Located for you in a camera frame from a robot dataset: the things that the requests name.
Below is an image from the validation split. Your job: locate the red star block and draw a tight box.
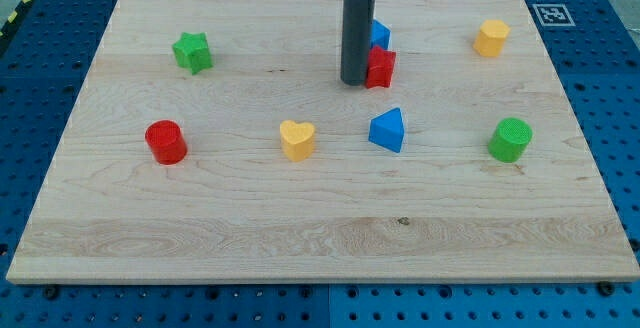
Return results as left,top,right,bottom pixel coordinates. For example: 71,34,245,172
364,45,396,89

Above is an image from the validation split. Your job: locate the green star block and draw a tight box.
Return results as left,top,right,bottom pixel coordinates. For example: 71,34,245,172
172,32,213,75

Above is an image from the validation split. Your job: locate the yellow heart block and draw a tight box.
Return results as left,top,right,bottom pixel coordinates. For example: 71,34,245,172
280,120,316,162

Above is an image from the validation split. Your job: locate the blue triangle block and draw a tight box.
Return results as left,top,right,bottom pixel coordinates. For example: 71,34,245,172
368,108,405,153

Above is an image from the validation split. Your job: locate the wooden board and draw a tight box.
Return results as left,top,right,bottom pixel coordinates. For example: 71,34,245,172
7,0,639,285

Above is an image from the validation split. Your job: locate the blue cube block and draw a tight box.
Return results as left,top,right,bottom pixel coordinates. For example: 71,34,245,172
370,19,391,50

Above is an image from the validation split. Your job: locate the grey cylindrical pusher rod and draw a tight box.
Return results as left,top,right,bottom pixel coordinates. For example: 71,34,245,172
340,0,375,86

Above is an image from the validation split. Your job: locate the red cylinder block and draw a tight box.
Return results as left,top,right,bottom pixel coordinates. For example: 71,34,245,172
145,120,188,165

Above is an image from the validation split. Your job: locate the green cylinder block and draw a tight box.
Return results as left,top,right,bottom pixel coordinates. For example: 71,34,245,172
488,117,533,163

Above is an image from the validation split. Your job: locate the yellow hexagon block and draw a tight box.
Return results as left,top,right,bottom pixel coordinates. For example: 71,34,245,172
472,19,511,57

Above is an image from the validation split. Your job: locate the white fiducial marker tag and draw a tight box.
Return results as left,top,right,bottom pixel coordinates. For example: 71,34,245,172
533,3,575,27

